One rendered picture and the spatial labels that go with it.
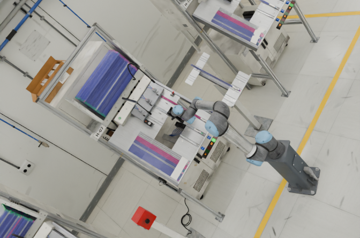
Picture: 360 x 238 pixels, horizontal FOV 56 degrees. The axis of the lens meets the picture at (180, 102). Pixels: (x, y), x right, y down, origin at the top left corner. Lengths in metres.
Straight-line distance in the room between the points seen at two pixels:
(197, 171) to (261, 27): 1.53
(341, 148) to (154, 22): 2.95
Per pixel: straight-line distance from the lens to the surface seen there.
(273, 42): 3.96
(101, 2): 4.48
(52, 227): 2.95
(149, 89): 2.99
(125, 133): 2.98
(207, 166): 3.48
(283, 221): 3.10
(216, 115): 2.30
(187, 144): 2.91
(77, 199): 4.75
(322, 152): 3.22
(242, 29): 3.32
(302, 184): 3.01
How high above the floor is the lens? 2.68
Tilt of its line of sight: 35 degrees down
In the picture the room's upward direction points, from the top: 48 degrees counter-clockwise
